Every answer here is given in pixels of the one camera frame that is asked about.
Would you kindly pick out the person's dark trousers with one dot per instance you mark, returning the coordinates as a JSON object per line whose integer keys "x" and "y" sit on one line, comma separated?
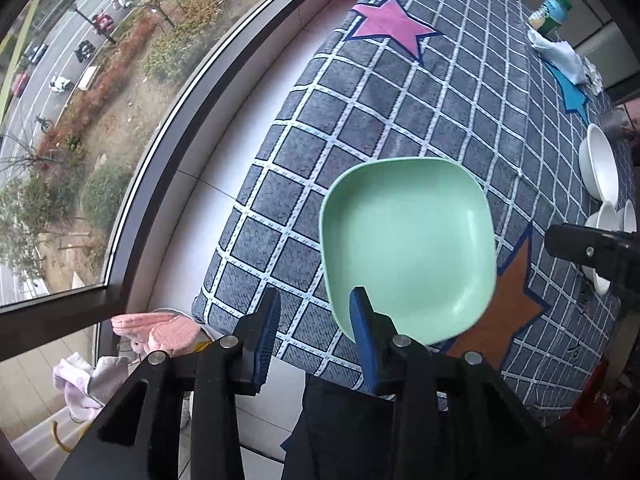
{"x": 340, "y": 435}

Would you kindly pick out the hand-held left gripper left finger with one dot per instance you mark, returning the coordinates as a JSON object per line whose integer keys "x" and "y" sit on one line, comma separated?
{"x": 265, "y": 340}

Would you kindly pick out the light blue towel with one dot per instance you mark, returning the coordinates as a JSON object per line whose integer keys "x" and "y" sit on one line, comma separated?
{"x": 565, "y": 57}

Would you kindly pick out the dark window frame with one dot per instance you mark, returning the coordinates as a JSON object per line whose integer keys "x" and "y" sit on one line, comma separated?
{"x": 50, "y": 325}

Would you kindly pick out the crumpled white tissue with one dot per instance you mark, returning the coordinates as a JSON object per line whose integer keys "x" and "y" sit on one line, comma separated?
{"x": 594, "y": 75}

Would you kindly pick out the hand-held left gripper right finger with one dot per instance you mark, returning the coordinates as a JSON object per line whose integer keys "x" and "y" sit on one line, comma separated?
{"x": 365, "y": 345}

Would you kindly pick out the green capped plastic bottle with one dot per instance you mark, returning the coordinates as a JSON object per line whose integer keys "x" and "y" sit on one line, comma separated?
{"x": 547, "y": 17}

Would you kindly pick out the large white paper bowl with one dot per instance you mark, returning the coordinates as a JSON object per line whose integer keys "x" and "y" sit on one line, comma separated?
{"x": 606, "y": 216}

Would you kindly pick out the grey pink metal flask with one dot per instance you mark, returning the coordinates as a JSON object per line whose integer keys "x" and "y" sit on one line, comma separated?
{"x": 617, "y": 122}

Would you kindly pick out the white window sill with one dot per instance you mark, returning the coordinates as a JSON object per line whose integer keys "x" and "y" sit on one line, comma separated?
{"x": 225, "y": 135}

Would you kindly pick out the pink plush slipper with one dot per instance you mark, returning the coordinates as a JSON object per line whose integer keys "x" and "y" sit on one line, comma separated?
{"x": 140, "y": 322}
{"x": 175, "y": 337}

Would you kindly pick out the green square plate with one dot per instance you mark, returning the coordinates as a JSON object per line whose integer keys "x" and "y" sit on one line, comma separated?
{"x": 410, "y": 240}

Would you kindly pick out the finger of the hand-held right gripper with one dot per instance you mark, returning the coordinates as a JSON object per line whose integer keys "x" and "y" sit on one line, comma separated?
{"x": 600, "y": 250}

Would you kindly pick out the white crumpled cloth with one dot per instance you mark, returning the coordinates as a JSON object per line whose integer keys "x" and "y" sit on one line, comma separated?
{"x": 85, "y": 385}

